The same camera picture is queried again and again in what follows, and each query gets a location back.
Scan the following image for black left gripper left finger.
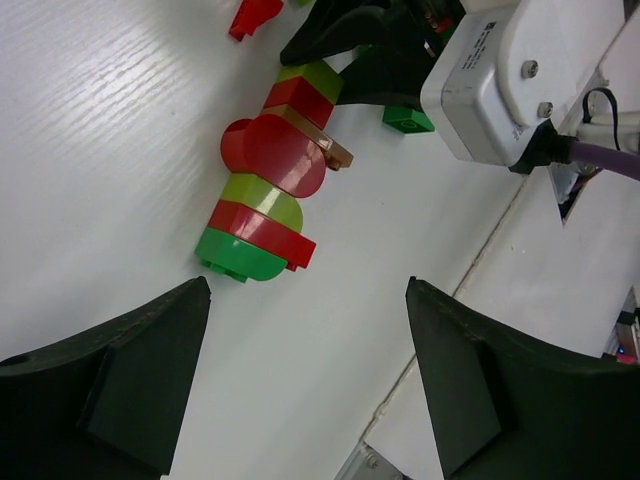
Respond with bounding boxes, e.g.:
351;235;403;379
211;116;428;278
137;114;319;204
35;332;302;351
1;277;211;479

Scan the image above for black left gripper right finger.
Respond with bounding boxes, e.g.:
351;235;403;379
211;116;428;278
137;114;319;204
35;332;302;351
406;278;639;479

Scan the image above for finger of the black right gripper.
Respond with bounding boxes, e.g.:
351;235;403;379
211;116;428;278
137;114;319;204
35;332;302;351
337;45;430;108
280;1;394;66

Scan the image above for lime lego brick mid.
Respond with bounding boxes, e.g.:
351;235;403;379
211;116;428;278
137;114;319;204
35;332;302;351
276;60;344;105

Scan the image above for green rounded end lego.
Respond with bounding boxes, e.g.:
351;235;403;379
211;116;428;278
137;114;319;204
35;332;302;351
195;228;287;283

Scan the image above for green square lego brick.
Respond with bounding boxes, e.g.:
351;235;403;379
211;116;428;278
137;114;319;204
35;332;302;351
382;106;435;134

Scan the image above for red lego brick mid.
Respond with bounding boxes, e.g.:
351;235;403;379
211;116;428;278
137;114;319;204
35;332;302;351
263;77;334;129

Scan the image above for tan thin lego plate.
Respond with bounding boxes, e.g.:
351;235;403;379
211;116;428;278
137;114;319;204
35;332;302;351
262;105;354;171

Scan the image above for lime rounded lego brick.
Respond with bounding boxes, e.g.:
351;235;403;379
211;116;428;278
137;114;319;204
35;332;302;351
220;173;304;233

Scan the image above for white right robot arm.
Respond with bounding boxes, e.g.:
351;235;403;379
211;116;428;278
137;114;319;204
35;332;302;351
280;1;639;108

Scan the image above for small red arch lego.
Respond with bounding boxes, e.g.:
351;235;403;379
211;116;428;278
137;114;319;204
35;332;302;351
228;0;284;42

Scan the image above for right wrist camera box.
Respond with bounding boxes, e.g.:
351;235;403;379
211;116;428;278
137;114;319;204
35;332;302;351
420;1;561;175

